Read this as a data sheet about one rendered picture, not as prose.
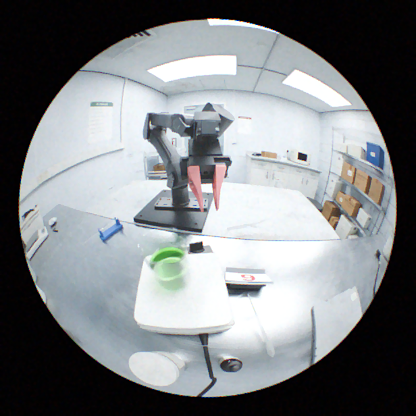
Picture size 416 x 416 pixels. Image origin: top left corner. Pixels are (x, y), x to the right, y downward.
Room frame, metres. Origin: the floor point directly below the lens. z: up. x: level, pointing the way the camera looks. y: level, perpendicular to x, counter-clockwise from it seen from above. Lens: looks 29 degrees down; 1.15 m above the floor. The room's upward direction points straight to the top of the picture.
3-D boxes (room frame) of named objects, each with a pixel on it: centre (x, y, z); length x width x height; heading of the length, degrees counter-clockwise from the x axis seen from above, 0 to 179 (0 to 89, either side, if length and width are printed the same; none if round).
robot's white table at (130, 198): (0.54, 0.03, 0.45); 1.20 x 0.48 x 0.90; 80
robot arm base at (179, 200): (0.43, 0.10, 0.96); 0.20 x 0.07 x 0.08; 87
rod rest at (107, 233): (0.27, 0.33, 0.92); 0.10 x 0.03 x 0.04; 154
